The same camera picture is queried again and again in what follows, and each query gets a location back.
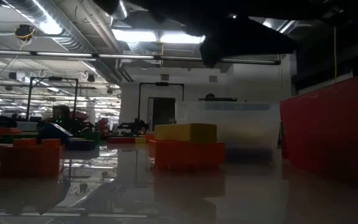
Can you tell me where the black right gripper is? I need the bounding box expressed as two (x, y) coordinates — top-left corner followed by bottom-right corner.
(154, 12), (295, 68)

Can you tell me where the orange studded block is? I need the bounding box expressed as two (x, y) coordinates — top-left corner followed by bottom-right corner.
(149, 139), (226, 171)

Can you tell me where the red long block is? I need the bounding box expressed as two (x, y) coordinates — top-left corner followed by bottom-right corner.
(106, 136), (136, 144)

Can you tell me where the small orange block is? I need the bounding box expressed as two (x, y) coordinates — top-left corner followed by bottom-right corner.
(0, 138), (64, 179)

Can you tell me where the ceiling light panel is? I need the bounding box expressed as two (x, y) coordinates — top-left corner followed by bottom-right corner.
(112, 29), (158, 43)
(159, 30), (206, 44)

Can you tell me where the clear plastic bin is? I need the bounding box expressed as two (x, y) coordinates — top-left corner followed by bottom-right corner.
(175, 100), (282, 150)

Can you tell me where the dark door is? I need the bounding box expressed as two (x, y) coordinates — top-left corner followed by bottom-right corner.
(152, 97), (177, 131)

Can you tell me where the red plastic tray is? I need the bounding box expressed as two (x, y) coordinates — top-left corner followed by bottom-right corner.
(280, 71), (358, 190)

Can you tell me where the silver horizontal bar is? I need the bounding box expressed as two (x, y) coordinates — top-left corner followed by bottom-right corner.
(0, 49), (282, 65)

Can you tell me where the red background object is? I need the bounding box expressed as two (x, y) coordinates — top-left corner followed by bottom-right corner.
(96, 117), (111, 135)

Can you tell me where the round silver duct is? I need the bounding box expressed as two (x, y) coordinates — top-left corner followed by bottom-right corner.
(110, 0), (130, 19)

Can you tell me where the corrugated silver duct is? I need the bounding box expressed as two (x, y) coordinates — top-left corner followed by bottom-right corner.
(1, 0), (105, 54)

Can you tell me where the yellow cable reel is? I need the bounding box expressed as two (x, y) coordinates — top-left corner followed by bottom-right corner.
(13, 24), (36, 43)

